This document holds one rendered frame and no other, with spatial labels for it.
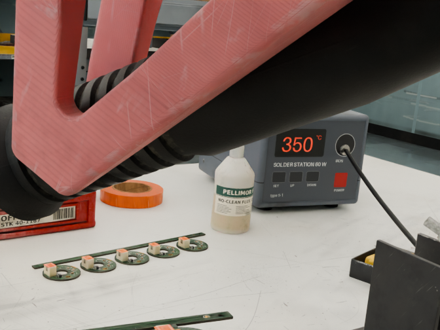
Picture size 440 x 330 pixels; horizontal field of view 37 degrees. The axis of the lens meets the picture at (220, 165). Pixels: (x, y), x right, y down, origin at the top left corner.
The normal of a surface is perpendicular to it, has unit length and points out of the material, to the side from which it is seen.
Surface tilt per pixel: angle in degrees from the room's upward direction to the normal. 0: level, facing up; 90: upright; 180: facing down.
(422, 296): 90
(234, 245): 0
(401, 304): 90
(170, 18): 90
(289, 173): 90
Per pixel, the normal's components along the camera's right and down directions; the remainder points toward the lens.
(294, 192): 0.39, 0.24
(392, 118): -0.81, 0.07
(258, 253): 0.08, -0.97
